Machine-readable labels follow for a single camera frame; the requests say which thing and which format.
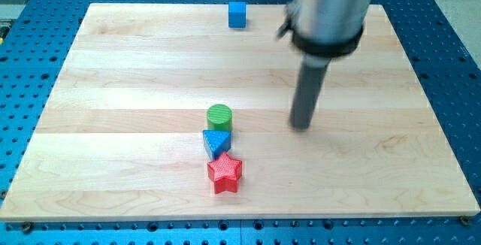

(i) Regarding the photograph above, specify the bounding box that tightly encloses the blue perforated metal table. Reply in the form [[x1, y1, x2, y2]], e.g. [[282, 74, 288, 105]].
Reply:
[[1, 0, 480, 245]]

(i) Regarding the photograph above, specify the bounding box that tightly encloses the blue cube block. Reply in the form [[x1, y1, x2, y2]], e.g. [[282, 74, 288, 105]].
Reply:
[[228, 2, 247, 29]]

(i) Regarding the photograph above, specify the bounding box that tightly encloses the light wooden board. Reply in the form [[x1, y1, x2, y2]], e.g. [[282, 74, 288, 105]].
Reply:
[[1, 4, 479, 222]]

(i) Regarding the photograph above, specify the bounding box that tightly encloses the green cylinder block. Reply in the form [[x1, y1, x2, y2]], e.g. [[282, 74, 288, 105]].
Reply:
[[207, 104, 233, 132]]

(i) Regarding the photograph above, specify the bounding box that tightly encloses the grey pusher rod tool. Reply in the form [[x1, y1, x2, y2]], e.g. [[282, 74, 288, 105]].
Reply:
[[289, 54, 331, 131]]

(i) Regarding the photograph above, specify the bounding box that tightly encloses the silver robot arm cylinder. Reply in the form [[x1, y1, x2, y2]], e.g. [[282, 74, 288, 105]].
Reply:
[[291, 0, 371, 44]]

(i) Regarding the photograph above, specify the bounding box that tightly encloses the blue triangle block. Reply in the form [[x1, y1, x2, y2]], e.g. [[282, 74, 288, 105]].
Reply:
[[202, 129, 231, 160]]

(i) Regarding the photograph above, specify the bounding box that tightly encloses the black clamp ring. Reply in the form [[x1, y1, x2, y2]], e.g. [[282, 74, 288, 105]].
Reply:
[[277, 14, 365, 59]]

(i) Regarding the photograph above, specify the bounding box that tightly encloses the red star block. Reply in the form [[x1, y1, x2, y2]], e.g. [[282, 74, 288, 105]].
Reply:
[[207, 152, 243, 194]]

